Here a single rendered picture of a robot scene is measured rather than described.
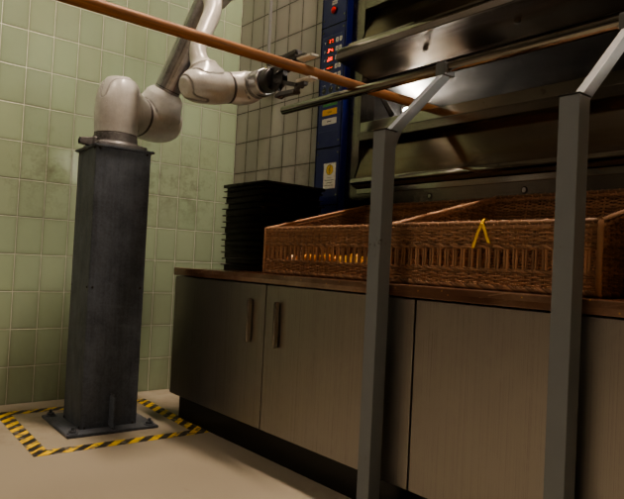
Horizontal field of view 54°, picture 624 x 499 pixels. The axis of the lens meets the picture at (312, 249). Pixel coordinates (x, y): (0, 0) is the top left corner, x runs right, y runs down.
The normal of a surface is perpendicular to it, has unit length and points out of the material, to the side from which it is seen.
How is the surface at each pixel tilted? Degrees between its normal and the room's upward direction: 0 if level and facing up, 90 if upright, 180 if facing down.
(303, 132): 90
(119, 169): 90
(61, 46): 90
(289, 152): 90
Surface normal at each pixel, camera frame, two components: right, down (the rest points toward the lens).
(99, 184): 0.61, 0.01
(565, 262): -0.77, -0.05
